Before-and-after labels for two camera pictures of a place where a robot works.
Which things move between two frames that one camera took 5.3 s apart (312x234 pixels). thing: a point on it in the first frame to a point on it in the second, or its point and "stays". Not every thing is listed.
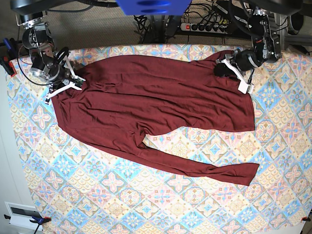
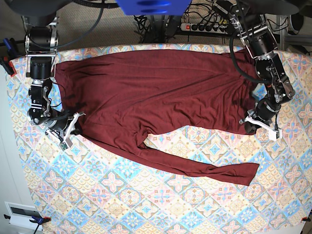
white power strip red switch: [204, 28] stays
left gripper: [57, 74] to [57, 125]
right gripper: [244, 60] to [264, 110]
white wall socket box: [21, 214] stays
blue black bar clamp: [40, 220] stays
